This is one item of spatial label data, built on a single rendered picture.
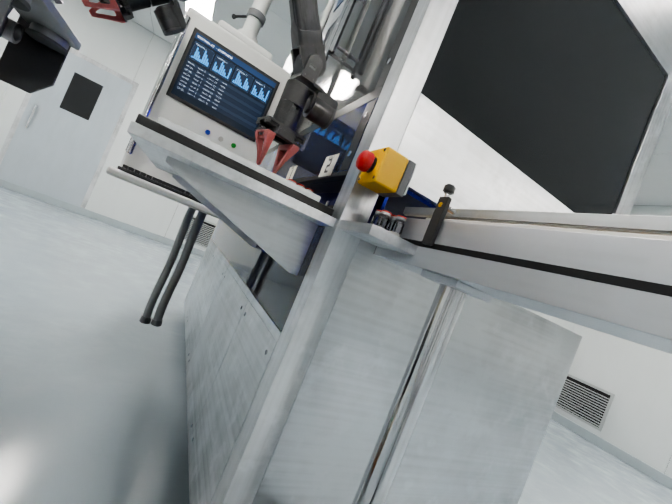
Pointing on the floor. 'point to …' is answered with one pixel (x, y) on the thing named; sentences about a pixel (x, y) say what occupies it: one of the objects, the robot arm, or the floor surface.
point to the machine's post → (331, 260)
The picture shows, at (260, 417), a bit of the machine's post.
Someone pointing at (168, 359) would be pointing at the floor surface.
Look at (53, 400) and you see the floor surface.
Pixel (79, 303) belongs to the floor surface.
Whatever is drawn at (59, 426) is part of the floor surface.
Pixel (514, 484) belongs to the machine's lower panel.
